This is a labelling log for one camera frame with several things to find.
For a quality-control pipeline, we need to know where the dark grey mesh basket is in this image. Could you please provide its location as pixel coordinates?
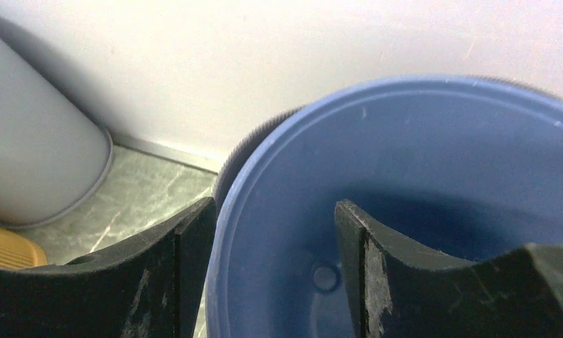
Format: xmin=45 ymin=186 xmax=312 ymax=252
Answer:
xmin=213 ymin=75 xmax=563 ymax=215

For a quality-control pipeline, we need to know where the blue plastic bucket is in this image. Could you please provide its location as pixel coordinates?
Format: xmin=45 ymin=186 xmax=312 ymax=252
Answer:
xmin=205 ymin=75 xmax=563 ymax=337

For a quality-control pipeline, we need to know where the light grey plastic bucket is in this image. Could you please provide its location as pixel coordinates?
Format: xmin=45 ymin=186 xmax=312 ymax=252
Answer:
xmin=0 ymin=38 xmax=113 ymax=230

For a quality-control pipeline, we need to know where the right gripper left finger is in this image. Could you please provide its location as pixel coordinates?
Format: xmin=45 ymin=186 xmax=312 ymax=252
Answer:
xmin=0 ymin=197 xmax=216 ymax=337

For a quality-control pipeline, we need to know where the yellow mesh waste basket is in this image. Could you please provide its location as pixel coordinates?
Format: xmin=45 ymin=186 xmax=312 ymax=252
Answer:
xmin=0 ymin=227 xmax=48 ymax=270

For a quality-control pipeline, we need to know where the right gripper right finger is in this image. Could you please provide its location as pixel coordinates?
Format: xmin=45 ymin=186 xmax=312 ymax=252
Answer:
xmin=334 ymin=200 xmax=563 ymax=337

